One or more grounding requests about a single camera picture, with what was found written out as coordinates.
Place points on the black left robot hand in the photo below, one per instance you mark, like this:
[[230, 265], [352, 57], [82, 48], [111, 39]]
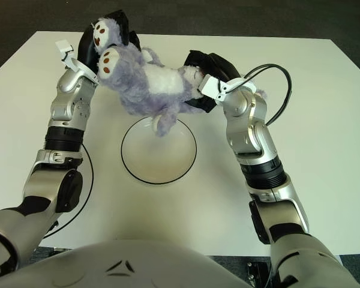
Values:
[[85, 48]]

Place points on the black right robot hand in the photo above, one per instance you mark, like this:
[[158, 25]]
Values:
[[222, 67]]

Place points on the purple plush bunny doll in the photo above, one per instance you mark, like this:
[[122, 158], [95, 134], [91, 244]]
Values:
[[138, 87]]

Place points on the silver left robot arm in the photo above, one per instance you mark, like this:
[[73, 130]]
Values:
[[69, 102]]

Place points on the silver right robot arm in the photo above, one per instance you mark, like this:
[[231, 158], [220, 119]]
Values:
[[249, 135]]

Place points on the white plate with black rim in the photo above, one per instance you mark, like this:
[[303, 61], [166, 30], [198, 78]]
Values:
[[159, 162]]

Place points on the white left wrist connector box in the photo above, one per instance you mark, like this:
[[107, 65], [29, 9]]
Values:
[[64, 45]]

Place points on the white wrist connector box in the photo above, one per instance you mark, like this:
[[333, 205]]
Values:
[[64, 45], [210, 87]]

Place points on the white right wrist connector box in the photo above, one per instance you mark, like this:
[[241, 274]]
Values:
[[210, 87]]

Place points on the grey robot torso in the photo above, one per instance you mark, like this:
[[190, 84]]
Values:
[[123, 264]]

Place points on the black metal bracket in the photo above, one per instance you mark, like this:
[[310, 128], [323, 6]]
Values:
[[258, 274]]

